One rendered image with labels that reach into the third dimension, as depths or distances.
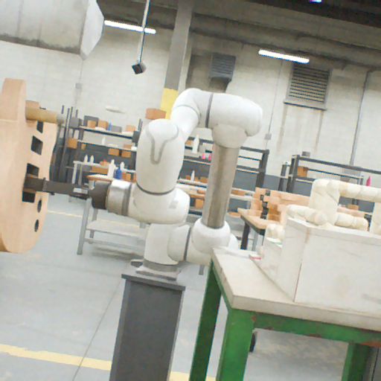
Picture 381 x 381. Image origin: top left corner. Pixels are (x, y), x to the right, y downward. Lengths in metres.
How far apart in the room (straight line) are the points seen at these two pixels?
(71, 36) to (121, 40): 11.70
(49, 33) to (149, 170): 0.37
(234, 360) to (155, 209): 0.40
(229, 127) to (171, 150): 0.57
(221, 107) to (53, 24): 0.69
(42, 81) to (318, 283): 12.21
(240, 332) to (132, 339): 0.96
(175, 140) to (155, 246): 0.91
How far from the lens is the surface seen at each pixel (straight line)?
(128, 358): 1.92
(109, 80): 12.47
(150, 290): 1.80
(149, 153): 0.96
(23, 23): 1.04
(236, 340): 0.98
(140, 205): 1.05
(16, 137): 1.05
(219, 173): 1.60
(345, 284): 1.01
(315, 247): 0.96
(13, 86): 1.06
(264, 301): 0.95
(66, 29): 1.01
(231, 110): 1.49
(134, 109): 12.25
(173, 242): 1.79
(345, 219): 1.17
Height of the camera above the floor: 1.18
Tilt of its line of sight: 3 degrees down
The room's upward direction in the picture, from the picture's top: 10 degrees clockwise
